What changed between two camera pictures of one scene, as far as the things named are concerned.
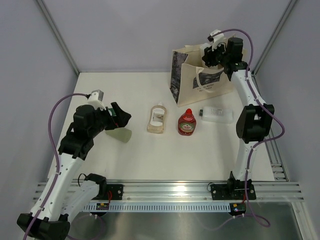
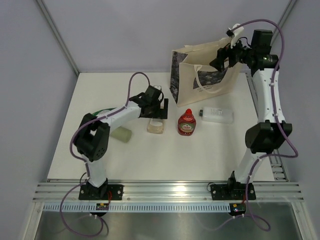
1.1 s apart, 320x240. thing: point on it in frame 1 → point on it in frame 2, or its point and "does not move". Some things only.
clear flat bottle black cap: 217,115 does not move
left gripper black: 122,117 → 160,113
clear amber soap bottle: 156,120 does not move
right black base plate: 233,190 does not move
